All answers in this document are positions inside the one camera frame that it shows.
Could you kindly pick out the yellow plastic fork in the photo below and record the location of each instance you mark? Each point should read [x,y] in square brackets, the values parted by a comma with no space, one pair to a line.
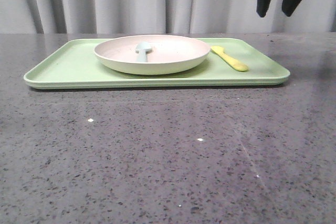
[232,62]

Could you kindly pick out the beige round plate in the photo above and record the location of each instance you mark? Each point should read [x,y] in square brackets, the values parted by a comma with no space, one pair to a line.
[168,54]

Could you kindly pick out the light blue plastic spoon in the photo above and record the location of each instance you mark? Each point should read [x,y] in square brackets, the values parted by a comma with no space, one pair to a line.
[142,49]

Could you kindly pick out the light green plastic tray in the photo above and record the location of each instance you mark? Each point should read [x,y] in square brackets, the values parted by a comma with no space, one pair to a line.
[75,66]

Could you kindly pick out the grey pleated curtain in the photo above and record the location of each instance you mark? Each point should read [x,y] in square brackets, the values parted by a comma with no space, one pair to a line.
[161,16]

